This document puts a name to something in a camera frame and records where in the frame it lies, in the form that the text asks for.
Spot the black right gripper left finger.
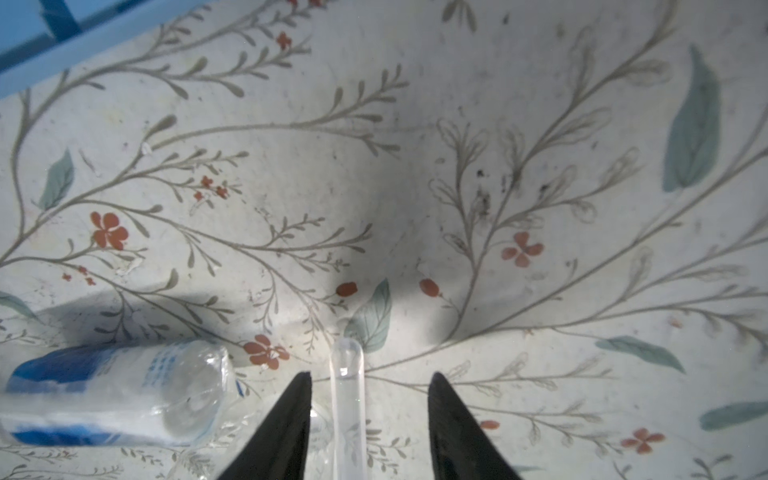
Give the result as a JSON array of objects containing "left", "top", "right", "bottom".
[{"left": 218, "top": 372, "right": 312, "bottom": 480}]

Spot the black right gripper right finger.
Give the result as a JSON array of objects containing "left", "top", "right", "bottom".
[{"left": 428, "top": 372, "right": 521, "bottom": 480}]

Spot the white blue labelled bottle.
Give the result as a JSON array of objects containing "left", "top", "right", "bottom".
[{"left": 1, "top": 340, "right": 236, "bottom": 447}]

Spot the blue plastic bin lid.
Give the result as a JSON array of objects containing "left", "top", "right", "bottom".
[{"left": 1, "top": 0, "right": 203, "bottom": 97}]

